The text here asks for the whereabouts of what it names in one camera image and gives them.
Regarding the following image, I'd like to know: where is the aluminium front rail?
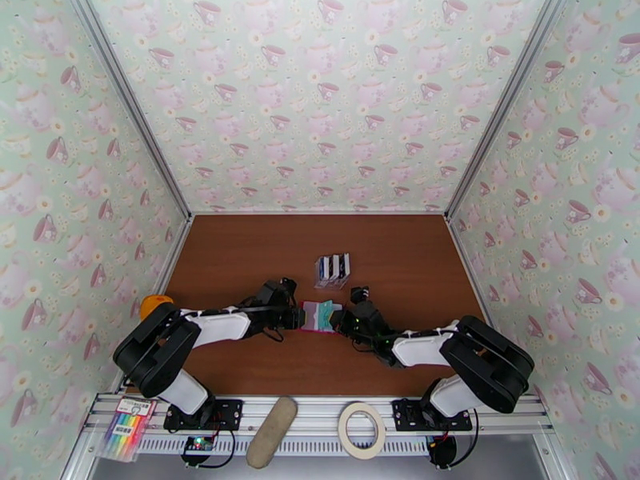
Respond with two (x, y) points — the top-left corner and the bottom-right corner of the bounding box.
(82, 391), (556, 437)

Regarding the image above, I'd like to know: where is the white masking tape roll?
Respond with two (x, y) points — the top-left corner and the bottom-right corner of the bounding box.
(338, 402), (387, 461)

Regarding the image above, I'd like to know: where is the aluminium frame post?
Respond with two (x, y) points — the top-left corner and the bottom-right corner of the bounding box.
(442, 0), (572, 222)
(67, 0), (194, 221)

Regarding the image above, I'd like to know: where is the black base cable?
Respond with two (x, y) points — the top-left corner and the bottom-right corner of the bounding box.
(449, 407), (482, 469)
(198, 427), (237, 470)

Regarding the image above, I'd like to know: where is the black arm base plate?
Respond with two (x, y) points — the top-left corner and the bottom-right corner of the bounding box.
(391, 397), (474, 433)
(163, 397), (245, 436)

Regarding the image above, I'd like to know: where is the pack of coloured markers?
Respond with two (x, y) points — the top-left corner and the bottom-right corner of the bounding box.
(97, 396), (159, 464)

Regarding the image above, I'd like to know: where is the white perforated cable duct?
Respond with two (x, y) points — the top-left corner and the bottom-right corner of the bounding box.
(135, 435), (432, 457)

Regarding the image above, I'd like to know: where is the beige oblong stone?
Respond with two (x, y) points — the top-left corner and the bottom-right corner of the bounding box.
(245, 395), (300, 470)

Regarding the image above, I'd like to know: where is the cup with orange lid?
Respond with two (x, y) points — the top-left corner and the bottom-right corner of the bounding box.
(139, 294), (175, 321)

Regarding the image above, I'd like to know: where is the red leather card holder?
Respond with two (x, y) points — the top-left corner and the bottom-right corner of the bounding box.
(298, 299), (338, 336)

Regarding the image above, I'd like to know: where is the small circuit board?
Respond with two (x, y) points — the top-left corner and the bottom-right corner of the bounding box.
(181, 434), (217, 467)

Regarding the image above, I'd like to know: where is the clear acrylic card stand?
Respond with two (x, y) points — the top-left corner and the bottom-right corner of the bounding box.
(313, 251), (352, 291)

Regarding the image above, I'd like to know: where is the aluminium table side rail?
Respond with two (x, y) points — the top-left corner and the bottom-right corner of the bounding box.
(112, 215), (195, 394)

